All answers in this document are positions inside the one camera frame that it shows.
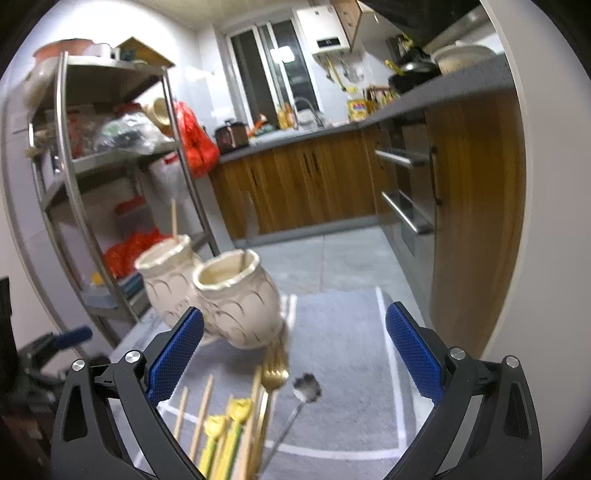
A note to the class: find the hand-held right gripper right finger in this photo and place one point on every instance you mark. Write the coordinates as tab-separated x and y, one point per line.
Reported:
413	355

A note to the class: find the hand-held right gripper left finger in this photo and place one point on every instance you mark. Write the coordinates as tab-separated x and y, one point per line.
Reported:
178	355

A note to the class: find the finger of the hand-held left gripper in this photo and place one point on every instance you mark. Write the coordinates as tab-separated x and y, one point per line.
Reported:
74	335

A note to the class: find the wooden chopstick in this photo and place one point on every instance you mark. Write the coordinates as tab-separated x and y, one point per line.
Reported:
202	415
181	413
253	406
174	221

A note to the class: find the cream ceramic utensil jar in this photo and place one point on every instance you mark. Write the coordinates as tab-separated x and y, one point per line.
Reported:
166	277
244	304

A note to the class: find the gold fork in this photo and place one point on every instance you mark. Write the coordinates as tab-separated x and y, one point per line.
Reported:
273	374

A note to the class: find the silver paw-shaped spoon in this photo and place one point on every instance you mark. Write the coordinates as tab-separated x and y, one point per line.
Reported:
307	388

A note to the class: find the red-lid plastic container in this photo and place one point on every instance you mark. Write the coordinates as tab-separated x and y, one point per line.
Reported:
129	217

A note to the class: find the stainless built-in oven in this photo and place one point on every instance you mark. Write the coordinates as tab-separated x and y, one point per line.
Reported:
406	194

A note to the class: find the white plastic bag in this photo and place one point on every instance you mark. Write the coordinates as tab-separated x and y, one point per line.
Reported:
166	180

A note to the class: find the metal shelf rack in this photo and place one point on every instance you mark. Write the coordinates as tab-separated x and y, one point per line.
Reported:
62	138

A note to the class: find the wooden kitchen cabinet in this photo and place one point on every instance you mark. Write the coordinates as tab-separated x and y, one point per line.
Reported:
295	184

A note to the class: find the clear plastic bag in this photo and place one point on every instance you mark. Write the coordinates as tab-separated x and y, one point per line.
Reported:
124	134

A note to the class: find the hanging red plastic bag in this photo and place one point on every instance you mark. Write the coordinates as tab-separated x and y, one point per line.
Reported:
198	143

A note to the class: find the dark red rice cooker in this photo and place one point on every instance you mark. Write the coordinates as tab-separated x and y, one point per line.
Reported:
231	136

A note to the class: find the yellow cooking oil bottle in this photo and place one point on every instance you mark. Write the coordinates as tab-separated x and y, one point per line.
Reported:
357	108

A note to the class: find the metal faucet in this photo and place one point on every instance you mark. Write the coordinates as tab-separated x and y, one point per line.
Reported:
318	115

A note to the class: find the black wok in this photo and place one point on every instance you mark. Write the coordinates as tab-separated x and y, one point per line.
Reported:
413	81

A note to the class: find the pink basin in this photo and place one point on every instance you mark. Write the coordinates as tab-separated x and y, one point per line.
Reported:
64	48

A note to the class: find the kitchen window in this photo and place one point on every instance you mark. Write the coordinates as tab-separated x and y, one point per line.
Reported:
249	74

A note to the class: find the cardboard box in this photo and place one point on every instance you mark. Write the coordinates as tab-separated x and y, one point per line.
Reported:
143	50

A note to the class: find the white pot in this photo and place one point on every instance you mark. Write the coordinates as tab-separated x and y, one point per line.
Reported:
464	60

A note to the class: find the black range hood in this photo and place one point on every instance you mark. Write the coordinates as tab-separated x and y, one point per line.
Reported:
415	18

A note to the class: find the white water heater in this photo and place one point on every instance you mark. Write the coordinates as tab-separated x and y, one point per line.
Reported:
323	27

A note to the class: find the wooden wall cabinet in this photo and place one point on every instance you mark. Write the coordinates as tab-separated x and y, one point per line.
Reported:
348	18

